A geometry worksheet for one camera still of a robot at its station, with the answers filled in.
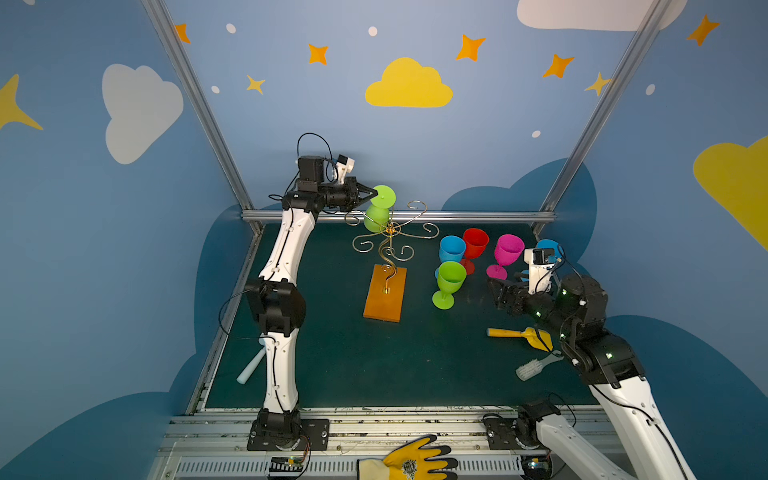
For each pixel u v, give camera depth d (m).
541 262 0.55
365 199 0.80
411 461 0.69
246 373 0.82
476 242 0.96
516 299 0.58
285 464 0.73
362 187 0.80
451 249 0.98
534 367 0.84
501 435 0.75
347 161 0.80
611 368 0.44
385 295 1.01
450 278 0.91
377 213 0.89
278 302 0.56
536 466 0.73
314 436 0.74
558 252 0.96
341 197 0.75
